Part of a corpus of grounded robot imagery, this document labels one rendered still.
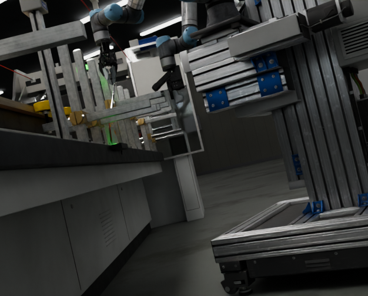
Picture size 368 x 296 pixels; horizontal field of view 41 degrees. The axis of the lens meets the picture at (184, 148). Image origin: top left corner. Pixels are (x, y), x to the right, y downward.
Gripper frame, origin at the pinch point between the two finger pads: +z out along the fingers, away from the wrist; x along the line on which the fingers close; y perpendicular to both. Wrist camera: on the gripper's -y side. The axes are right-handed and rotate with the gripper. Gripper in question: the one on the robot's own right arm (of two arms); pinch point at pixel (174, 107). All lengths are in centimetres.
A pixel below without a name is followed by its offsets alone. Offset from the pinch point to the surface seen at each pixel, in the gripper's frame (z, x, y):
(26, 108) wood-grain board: -5, -59, -52
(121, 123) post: -4, 44, -35
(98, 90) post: -15.8, -5.8, -33.9
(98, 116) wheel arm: 3, -52, -27
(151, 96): -11.7, 23.4, -11.5
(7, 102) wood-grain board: -6, -77, -52
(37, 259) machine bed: 49, -74, -55
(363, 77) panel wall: -24, 343, 210
